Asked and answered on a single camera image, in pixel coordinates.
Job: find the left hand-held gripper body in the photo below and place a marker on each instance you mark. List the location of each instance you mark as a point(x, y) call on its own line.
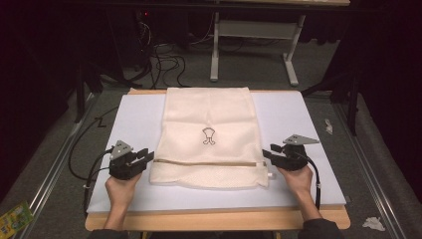
point(121, 167)

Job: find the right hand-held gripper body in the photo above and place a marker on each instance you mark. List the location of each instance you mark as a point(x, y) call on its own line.
point(293, 157)

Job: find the cream mesh laundry bag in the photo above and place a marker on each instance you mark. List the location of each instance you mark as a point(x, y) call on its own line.
point(207, 113)

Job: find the person's left hand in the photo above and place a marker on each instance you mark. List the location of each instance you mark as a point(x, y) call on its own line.
point(121, 191)

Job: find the person's right hand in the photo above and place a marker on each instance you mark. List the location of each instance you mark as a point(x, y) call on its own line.
point(297, 182)

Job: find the white table mat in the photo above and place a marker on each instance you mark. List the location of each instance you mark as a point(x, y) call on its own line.
point(136, 113)

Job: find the small white plastic scrap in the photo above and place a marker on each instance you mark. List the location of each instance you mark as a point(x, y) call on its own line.
point(328, 126)

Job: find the black stand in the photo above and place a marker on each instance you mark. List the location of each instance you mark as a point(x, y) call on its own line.
point(353, 99)
point(80, 96)

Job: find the wooden table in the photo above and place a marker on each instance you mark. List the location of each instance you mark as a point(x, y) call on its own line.
point(215, 220)

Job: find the crumpled white tissue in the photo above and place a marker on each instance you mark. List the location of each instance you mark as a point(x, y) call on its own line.
point(374, 223)

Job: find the green printed packet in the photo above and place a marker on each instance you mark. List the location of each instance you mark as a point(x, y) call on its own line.
point(15, 219)

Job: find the metal floor rail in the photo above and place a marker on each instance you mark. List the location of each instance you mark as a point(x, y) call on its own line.
point(368, 169)
point(56, 156)

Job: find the white metal desk frame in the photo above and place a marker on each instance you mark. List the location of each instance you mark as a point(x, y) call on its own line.
point(255, 29)

